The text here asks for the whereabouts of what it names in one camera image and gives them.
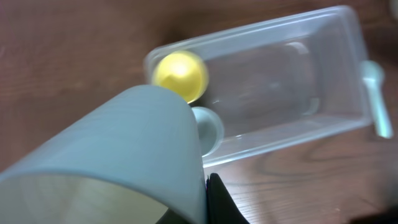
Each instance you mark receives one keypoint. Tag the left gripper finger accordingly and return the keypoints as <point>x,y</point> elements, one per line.
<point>220,205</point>

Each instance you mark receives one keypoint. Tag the grey-blue plastic cup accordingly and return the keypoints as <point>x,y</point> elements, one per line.
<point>134,159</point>

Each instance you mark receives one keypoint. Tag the yellow plastic cup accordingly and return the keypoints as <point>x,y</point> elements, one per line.
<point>184,73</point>

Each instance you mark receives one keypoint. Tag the clear plastic storage container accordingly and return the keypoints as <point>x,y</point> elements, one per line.
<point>281,82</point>

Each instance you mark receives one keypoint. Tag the grey-blue plastic bowl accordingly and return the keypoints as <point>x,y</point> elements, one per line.
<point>210,129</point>

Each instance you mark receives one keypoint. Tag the mint green plastic spoon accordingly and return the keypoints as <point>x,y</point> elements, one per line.
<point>373,78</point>

